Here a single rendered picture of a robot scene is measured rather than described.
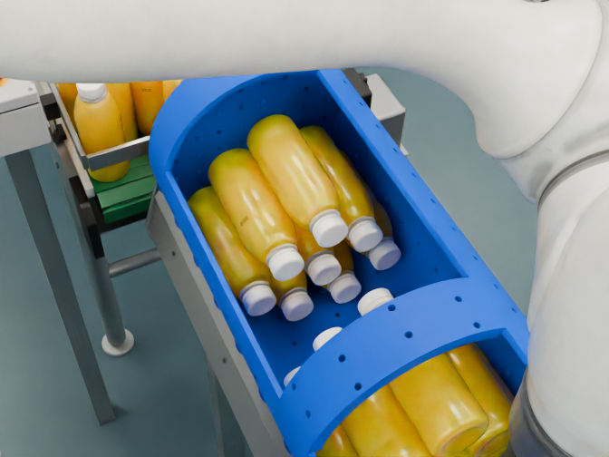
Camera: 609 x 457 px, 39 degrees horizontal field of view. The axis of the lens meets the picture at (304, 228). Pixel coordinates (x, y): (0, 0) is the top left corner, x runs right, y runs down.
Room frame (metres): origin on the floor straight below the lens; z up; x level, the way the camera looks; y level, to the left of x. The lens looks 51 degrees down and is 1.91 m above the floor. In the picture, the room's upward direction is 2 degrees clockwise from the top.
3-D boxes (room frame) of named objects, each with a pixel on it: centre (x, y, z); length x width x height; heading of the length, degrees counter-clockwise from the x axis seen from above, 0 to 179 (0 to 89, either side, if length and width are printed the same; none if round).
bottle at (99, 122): (0.92, 0.31, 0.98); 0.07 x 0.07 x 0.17
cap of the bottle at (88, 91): (0.92, 0.31, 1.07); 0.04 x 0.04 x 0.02
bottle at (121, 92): (0.99, 0.31, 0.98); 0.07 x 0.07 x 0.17
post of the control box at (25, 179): (0.94, 0.46, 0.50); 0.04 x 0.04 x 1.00; 27
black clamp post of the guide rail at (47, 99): (0.99, 0.41, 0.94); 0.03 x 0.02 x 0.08; 27
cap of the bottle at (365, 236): (0.65, -0.07, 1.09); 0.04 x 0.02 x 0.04; 117
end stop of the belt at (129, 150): (0.96, 0.15, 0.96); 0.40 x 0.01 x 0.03; 117
